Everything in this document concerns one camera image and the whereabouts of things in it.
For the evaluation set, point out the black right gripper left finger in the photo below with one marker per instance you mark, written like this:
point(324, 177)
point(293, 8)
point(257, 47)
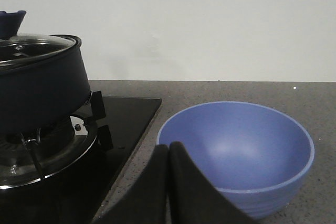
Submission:
point(145, 201)

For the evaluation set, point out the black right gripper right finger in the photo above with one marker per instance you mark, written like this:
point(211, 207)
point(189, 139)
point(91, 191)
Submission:
point(193, 199)

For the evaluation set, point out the blue ceramic bowl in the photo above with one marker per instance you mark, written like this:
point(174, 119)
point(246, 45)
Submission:
point(255, 156)

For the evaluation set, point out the dark blue cooking pot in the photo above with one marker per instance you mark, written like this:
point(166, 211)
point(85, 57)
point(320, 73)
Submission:
point(43, 92)

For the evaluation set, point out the glass pot lid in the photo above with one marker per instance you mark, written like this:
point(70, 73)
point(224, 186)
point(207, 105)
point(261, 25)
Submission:
point(23, 49)

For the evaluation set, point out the black glass gas cooktop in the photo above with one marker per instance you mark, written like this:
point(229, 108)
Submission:
point(79, 177)

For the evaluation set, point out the black gas burner head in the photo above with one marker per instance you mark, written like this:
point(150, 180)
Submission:
point(53, 139)

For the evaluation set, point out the silver wire pot adapter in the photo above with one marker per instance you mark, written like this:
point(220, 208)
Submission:
point(32, 141)

